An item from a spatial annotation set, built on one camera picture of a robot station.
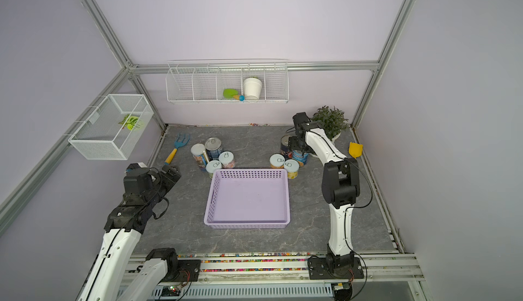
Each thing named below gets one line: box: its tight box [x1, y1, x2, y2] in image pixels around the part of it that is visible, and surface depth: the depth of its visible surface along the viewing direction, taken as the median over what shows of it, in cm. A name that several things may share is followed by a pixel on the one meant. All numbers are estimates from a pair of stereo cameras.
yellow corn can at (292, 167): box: [283, 158, 300, 180], surface depth 98 cm
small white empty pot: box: [243, 76, 263, 101], surface depth 94 cm
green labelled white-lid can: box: [205, 160, 223, 180], surface depth 98 cm
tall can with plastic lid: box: [190, 143, 208, 168], surface depth 96 cm
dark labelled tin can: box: [279, 134, 293, 161], surface depth 104 cm
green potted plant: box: [311, 105, 349, 141], surface depth 98 cm
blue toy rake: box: [164, 132, 191, 166], surface depth 111 cm
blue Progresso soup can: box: [292, 149, 310, 165], surface depth 99 cm
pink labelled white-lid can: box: [217, 150, 236, 169], surface depth 102 cm
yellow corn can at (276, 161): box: [268, 152, 286, 169], surface depth 101 cm
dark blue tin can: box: [204, 136, 223, 162], surface depth 101 cm
